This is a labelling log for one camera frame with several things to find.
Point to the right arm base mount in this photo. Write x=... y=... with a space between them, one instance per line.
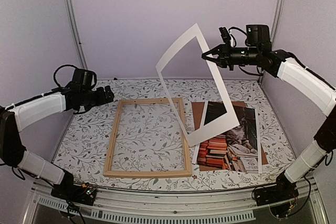
x=281 y=191

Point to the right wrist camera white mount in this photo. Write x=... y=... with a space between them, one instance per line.
x=227 y=37

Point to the left aluminium corner post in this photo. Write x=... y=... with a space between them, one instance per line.
x=75 y=33

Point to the floral patterned table cover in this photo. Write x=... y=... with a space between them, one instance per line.
x=84 y=148

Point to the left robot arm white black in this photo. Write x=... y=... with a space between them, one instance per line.
x=80 y=95

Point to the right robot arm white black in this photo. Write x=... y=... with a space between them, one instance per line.
x=287 y=67

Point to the right aluminium corner post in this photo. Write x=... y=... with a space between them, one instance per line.
x=276 y=20

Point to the aluminium corner post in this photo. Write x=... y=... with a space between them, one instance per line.
x=75 y=33
x=276 y=20

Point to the light wooden picture frame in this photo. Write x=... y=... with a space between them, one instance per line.
x=177 y=106

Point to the front aluminium rail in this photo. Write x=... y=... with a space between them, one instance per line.
x=113 y=205

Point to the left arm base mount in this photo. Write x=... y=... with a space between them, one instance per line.
x=83 y=194

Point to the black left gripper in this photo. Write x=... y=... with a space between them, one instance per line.
x=102 y=99

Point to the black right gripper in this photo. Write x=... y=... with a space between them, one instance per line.
x=224 y=61

